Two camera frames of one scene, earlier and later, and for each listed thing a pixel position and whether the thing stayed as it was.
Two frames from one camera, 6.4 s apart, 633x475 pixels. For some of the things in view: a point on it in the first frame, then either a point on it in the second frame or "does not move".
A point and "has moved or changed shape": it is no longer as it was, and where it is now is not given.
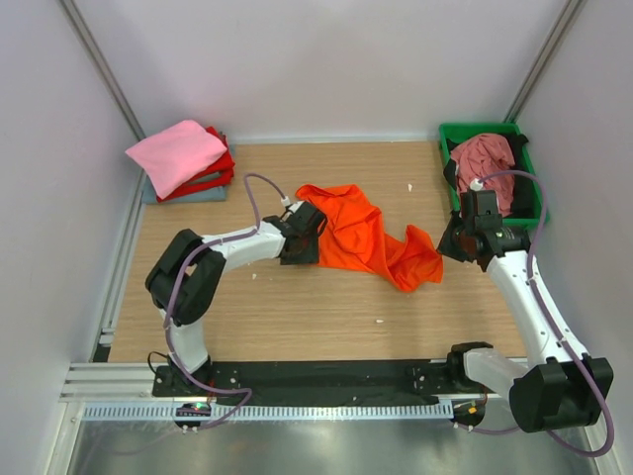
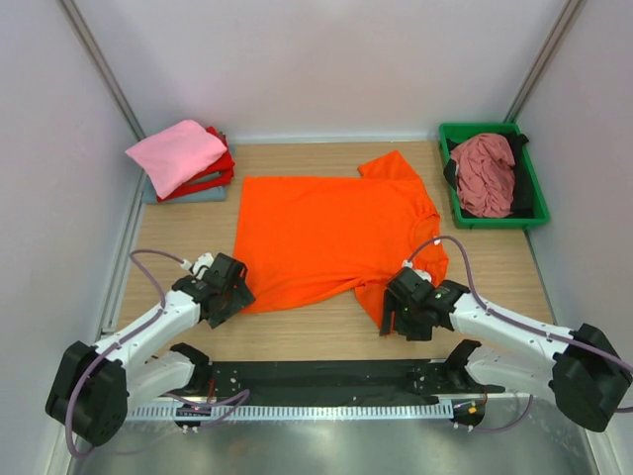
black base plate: (426, 380) does not move
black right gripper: (445, 245) -> (393, 304)
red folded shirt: (219, 174) does not move
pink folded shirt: (177, 153) does not move
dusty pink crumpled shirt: (482, 155) does not move
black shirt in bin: (526, 203) does not move
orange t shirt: (354, 237) has moved or changed shape
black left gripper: (309, 256) -> (235, 305)
